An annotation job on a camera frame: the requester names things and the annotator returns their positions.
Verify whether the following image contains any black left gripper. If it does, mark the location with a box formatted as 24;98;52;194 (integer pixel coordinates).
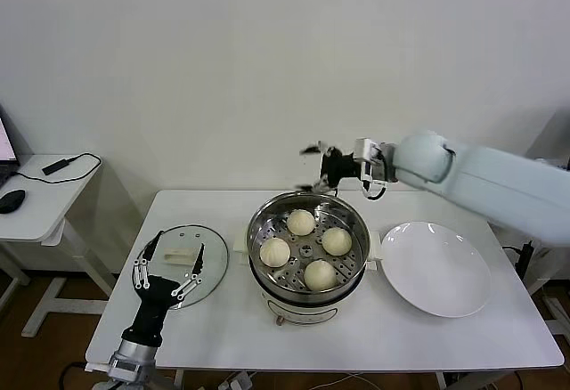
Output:
121;230;207;347

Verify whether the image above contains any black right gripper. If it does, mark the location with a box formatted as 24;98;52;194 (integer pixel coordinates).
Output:
293;140;357;193

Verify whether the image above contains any round glass pot lid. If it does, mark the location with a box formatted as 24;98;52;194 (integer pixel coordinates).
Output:
132;223;230;310

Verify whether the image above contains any white steamed baozi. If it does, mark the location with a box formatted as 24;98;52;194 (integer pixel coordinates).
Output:
321;227;354;256
303;259;338;291
259;237;292;268
286;209;314;237

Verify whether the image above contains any perforated steel steamer basket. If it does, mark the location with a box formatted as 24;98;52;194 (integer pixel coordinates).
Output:
247;191;371;296

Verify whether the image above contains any white electric cooker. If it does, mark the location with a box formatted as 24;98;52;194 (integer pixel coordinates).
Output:
232;224;384;325

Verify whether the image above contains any white power strip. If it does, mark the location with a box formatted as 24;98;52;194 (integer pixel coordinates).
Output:
221;370;255;390

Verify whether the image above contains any white side table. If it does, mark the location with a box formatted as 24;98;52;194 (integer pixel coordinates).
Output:
0;154;119;337

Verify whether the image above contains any black adapter box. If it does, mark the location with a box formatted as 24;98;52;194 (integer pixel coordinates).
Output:
42;158;75;176

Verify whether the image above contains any white round plate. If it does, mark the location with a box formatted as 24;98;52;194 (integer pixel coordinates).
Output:
380;222;493;319

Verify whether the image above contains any black computer mouse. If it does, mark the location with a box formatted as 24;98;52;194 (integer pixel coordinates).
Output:
0;189;27;215

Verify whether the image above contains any open laptop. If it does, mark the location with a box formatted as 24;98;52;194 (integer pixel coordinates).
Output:
0;105;21;186

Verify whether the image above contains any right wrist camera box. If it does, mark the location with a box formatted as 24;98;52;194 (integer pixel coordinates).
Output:
354;137;378;186

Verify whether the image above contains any black adapter cable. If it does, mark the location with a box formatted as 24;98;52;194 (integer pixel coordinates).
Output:
8;153;102;184

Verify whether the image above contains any black cable at stand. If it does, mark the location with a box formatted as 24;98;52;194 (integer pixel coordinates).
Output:
502;240;535;284

